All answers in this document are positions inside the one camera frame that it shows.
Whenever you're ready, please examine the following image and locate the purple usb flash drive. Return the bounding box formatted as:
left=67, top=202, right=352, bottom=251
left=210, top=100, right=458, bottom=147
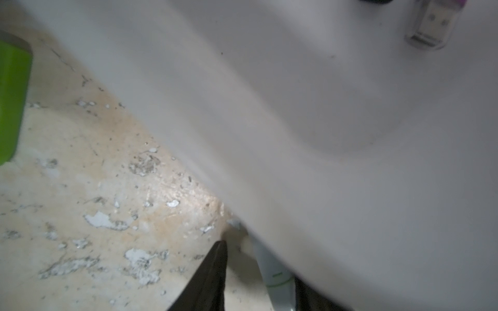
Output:
left=405, top=0, right=467, bottom=51

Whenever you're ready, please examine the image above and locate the white storage box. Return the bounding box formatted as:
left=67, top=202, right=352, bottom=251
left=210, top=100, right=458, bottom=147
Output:
left=23, top=1, right=497, bottom=310

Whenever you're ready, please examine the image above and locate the black usb drive white stripe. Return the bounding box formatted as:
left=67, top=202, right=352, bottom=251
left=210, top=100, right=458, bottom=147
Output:
left=360, top=0, right=392, bottom=5

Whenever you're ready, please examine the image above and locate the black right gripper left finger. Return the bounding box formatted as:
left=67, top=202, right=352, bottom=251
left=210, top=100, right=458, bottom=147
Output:
left=168, top=241, right=228, bottom=311

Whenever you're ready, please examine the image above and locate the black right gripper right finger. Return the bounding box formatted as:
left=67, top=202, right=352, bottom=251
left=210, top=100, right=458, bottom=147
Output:
left=295, top=278, right=350, bottom=311

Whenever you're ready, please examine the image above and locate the white usb flash drive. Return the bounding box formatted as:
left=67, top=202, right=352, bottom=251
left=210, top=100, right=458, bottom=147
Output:
left=248, top=233, right=297, bottom=310

